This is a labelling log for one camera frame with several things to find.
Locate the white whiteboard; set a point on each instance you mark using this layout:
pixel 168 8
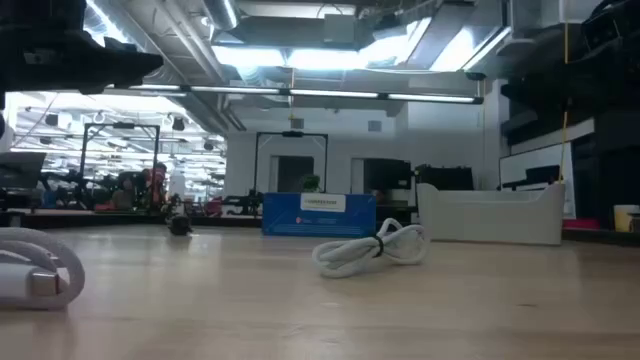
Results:
pixel 520 162

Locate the silver ceiling air duct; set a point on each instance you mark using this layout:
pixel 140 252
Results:
pixel 220 12

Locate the black computer monitor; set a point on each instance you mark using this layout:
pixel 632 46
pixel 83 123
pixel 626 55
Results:
pixel 445 177

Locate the yellow cup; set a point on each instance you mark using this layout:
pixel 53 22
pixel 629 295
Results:
pixel 625 218

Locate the person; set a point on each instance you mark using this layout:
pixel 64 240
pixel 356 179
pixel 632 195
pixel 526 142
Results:
pixel 156 185

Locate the dark computer monitor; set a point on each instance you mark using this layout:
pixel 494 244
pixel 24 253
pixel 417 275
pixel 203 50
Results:
pixel 20 170

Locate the green potted plant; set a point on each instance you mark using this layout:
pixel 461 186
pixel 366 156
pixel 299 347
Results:
pixel 310 183

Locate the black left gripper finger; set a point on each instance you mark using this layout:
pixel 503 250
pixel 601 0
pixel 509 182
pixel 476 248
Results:
pixel 132 64

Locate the blue game controller box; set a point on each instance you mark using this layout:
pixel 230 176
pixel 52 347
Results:
pixel 320 220

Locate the black gantry frame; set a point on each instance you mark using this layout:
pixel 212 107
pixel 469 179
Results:
pixel 292 134
pixel 120 125

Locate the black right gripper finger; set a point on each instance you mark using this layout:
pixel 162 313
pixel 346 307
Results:
pixel 522 95

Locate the long ceiling light fixture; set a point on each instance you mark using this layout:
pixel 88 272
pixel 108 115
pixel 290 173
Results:
pixel 330 93

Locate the pale grey plastic bin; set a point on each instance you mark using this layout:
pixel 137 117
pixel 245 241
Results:
pixel 492 222

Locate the red flat object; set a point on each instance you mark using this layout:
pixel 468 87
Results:
pixel 580 224

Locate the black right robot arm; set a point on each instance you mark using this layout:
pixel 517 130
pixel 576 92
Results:
pixel 615 25

